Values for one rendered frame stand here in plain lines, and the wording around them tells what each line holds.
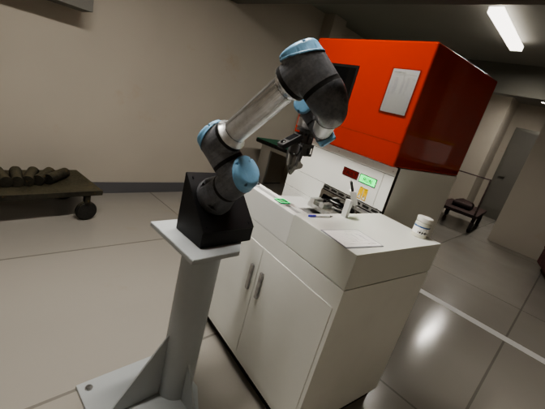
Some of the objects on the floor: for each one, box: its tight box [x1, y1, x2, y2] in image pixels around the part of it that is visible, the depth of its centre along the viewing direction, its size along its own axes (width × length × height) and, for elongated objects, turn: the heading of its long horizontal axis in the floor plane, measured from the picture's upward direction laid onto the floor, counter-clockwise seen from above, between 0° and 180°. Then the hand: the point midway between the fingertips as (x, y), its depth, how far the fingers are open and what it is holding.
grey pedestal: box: [75, 219, 241, 409], centre depth 138 cm, size 51×44×82 cm
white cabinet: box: [207, 218, 428, 409], centre depth 185 cm, size 64×96×82 cm, turn 179°
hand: (289, 171), depth 149 cm, fingers closed
